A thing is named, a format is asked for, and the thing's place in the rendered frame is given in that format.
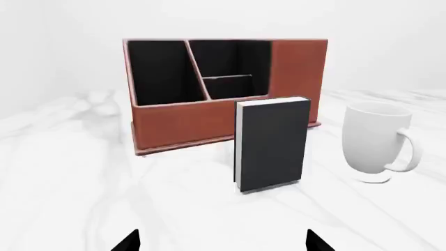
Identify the brown leather desk caddy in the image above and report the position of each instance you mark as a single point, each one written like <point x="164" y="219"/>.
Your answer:
<point x="195" y="112"/>

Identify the black hardcover book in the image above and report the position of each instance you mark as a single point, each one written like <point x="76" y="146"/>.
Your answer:
<point x="273" y="146"/>

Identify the white ceramic mug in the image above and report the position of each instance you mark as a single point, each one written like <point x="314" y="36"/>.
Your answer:
<point x="374" y="141"/>

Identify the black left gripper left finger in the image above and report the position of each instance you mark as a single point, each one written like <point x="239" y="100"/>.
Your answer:
<point x="129" y="242"/>

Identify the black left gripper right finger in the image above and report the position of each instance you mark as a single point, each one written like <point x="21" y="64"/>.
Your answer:
<point x="317" y="243"/>

